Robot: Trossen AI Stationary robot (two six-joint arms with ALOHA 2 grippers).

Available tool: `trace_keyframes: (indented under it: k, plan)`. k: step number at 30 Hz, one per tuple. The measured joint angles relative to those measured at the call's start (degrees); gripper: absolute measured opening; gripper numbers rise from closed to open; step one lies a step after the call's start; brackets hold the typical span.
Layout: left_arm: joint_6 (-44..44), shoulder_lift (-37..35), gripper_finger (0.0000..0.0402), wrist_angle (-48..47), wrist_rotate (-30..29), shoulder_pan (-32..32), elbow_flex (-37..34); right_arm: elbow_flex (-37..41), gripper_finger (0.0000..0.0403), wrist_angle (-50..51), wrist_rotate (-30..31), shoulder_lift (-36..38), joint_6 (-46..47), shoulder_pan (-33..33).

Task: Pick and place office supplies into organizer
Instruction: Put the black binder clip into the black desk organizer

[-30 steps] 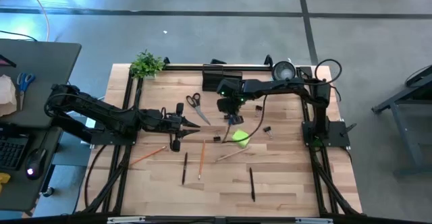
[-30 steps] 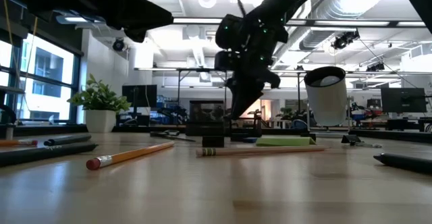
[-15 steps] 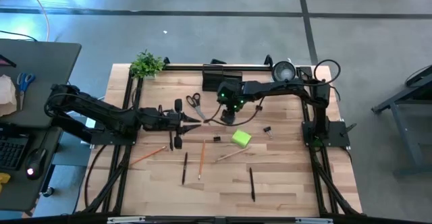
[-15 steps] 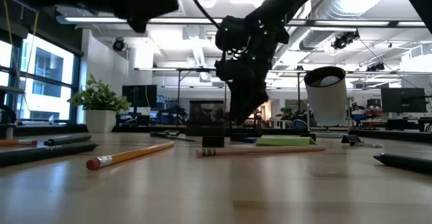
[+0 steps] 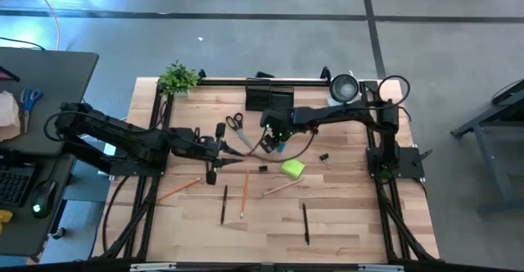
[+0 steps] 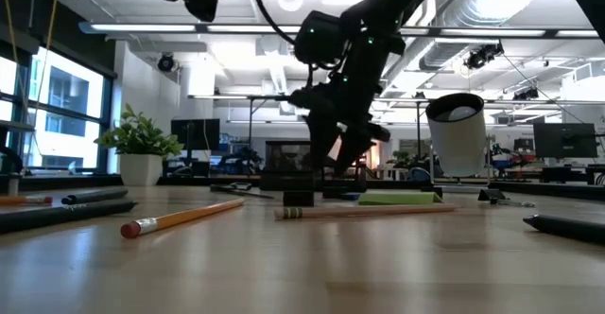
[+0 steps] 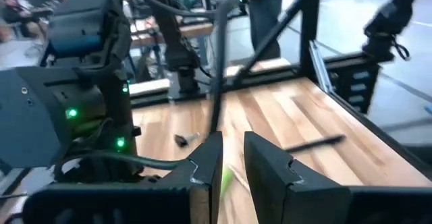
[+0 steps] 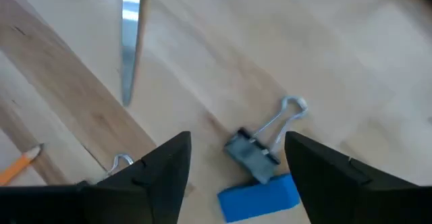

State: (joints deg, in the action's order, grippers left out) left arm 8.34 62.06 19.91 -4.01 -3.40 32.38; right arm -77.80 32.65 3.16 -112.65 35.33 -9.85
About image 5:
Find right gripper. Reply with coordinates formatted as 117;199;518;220
260;108;296;154

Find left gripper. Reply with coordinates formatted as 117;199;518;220
168;122;246;186

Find green sticky note pad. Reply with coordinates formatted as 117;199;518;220
280;159;306;181

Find orange pencil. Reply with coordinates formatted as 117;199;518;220
157;176;204;202
240;169;251;219

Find natural wood pencil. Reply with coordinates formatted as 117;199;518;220
258;177;305;198

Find black pen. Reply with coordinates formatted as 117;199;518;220
219;184;228;225
302;202;311;247

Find black mesh desk organizer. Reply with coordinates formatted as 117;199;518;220
244;77;296;112

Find white cup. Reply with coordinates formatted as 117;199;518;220
327;73;364;107

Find green plant in white pot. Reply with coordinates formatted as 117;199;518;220
156;60;201;97

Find black computer mouse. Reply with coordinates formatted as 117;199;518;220
30;179;58;220

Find grey side desk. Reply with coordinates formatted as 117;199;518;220
0;46;100;259

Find dark metal cart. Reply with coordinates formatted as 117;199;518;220
449;77;524;214

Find black keyboard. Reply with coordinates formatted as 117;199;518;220
0;163;36;208

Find crumpled brown paper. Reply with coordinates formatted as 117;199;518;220
0;89;21;143

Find yellow object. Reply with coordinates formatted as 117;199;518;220
0;209;14;236

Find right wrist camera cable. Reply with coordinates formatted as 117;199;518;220
244;126;319;163

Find black-handled scissors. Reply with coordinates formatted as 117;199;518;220
225;112;253;150

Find black aluminium table frame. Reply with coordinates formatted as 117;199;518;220
92;66;441;265

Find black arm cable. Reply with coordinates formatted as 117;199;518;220
376;74;412;111

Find blue-handled scissors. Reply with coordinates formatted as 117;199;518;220
19;87;44;136

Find orange floor cable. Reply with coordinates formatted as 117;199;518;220
27;0;61;51

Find black floor cable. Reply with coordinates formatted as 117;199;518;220
0;36;47;51

